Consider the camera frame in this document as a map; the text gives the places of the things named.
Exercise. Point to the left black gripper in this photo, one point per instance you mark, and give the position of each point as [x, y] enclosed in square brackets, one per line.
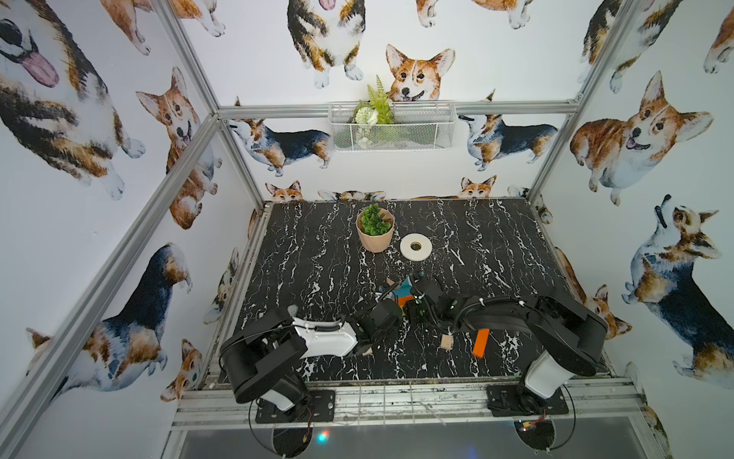
[387, 309]

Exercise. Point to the orange long block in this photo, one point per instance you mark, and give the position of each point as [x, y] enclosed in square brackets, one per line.
[480, 344]
[403, 300]

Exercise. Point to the natural wood block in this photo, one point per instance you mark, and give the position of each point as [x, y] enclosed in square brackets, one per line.
[447, 342]

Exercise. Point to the teal long block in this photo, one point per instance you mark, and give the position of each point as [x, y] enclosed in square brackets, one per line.
[401, 292]

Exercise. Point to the small teal block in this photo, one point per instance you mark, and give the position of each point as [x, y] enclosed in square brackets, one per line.
[405, 282]

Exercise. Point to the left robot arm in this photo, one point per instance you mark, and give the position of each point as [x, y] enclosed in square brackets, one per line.
[259, 360]

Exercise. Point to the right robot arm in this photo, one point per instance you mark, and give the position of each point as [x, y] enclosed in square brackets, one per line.
[572, 336]

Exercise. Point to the white tape roll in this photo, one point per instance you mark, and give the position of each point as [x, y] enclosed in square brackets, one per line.
[416, 247]

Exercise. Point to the pink potted green plant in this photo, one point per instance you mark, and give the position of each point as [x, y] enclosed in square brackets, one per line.
[375, 228]

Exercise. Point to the green fern with white flower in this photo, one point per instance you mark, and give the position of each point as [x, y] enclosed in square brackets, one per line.
[372, 119]

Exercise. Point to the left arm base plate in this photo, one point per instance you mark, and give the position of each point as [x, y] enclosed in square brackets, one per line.
[276, 408]

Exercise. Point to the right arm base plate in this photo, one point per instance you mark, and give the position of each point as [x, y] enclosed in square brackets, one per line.
[514, 400]

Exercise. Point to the white wire wall basket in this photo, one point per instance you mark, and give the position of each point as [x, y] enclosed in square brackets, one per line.
[418, 126]

